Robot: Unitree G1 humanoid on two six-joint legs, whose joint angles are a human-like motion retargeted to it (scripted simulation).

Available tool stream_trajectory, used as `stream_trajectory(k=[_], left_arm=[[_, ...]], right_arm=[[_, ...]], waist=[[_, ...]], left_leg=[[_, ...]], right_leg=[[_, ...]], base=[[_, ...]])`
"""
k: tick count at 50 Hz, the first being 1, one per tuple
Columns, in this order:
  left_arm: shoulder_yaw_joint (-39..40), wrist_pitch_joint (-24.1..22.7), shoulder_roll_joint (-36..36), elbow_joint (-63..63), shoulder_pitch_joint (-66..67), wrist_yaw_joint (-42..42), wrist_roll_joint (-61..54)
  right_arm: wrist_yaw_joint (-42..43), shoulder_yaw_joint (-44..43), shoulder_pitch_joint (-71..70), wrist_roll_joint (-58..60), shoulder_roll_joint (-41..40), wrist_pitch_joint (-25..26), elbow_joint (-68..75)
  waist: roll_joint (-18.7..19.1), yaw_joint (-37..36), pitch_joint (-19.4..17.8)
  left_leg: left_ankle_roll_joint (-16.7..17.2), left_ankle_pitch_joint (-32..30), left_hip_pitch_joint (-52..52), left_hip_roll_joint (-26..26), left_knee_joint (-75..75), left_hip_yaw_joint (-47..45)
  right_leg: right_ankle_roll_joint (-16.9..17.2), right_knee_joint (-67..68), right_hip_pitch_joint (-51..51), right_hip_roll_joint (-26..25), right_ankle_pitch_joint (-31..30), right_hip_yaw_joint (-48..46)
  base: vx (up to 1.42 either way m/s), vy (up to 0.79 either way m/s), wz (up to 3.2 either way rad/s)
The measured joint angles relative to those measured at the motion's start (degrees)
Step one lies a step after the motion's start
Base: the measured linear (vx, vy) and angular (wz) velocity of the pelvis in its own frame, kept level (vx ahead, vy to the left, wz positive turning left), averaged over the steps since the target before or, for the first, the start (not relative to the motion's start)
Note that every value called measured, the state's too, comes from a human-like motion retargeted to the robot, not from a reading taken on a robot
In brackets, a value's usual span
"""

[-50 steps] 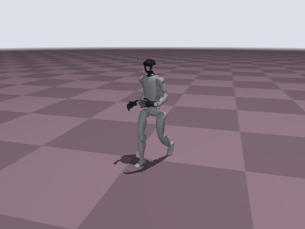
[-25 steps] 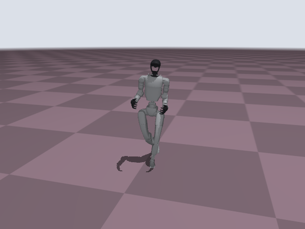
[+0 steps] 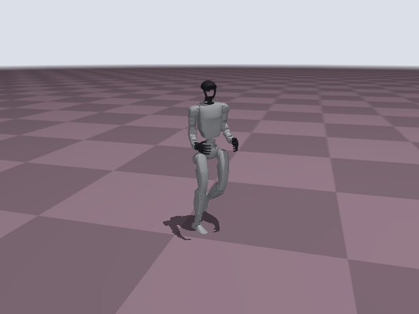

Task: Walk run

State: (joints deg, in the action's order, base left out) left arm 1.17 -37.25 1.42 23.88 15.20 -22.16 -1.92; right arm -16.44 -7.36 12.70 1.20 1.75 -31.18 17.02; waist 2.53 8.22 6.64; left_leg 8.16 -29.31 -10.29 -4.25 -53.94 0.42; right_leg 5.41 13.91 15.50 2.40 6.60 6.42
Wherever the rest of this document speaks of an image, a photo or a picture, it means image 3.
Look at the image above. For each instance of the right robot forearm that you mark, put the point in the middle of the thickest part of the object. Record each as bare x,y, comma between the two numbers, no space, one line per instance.
192,138

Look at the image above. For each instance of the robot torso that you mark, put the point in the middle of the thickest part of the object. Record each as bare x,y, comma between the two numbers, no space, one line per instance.
209,122

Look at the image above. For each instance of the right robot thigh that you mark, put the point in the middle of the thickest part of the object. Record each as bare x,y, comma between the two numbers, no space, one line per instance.
201,172

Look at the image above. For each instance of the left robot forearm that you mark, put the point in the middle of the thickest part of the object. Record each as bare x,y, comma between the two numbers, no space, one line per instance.
228,135

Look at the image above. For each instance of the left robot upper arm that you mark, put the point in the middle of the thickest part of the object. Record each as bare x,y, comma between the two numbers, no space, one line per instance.
224,116

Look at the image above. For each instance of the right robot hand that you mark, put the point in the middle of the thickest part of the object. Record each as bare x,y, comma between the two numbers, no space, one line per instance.
200,147

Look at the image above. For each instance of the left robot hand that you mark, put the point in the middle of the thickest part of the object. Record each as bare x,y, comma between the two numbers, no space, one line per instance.
235,144

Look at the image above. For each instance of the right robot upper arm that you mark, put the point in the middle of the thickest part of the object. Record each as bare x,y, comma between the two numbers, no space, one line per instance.
193,112

